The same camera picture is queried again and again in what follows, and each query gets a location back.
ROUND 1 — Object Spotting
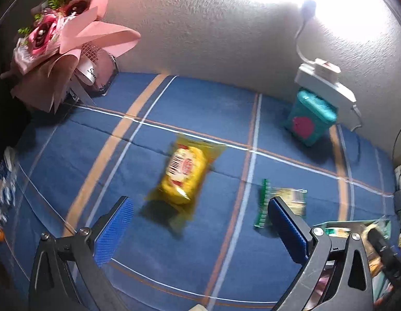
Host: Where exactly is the pink gift box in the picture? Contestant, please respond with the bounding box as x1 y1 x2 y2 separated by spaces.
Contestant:
69 40 120 99

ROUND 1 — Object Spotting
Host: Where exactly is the teal box with pink hearts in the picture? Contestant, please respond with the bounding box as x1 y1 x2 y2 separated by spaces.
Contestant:
282 88 337 147

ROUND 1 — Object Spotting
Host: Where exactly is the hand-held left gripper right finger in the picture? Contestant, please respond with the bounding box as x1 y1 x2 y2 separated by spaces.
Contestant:
267 196 374 311

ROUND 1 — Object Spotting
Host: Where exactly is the small clear green-edged packet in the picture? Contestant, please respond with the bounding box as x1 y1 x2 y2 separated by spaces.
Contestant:
254 178 308 229

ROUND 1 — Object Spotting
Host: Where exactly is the blue plaid tablecloth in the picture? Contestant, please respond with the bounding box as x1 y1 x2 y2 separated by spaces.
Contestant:
0 71 401 311

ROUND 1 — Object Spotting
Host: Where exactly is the blue and white printed bag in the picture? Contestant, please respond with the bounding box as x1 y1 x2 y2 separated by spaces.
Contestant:
0 147 21 214

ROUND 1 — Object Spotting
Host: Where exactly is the thin white cable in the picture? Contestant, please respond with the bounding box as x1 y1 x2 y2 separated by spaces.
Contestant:
296 2 318 65

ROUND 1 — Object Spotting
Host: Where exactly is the white power strip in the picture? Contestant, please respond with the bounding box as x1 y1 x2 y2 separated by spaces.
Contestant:
294 63 358 104

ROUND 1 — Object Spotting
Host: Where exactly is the grey power cable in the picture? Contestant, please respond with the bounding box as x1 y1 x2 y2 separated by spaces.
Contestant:
351 104 363 164

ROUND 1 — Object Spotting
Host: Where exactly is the yellow snack packet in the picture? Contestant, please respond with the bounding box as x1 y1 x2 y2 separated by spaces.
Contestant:
140 133 228 230

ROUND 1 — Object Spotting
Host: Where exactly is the purple snack packet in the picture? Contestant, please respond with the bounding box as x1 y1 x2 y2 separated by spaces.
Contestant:
315 264 335 302

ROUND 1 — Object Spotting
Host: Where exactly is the white plug with red button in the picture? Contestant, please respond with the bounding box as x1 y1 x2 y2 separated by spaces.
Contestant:
312 58 341 78

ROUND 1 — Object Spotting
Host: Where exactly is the pink flower bouquet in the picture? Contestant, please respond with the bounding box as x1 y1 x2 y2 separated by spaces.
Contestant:
1 0 142 114

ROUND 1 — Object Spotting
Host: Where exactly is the black cable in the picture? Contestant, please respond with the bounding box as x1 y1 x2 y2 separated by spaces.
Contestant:
392 126 401 166

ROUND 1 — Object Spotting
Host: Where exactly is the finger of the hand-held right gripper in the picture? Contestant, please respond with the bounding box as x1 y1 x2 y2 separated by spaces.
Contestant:
365 225 401 290

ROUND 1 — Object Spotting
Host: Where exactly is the white tray with teal rim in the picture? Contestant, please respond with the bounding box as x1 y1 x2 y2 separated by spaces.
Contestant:
312 220 401 311

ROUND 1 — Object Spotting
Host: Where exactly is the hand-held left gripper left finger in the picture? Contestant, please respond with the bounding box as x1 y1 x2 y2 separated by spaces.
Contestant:
28 196 136 311

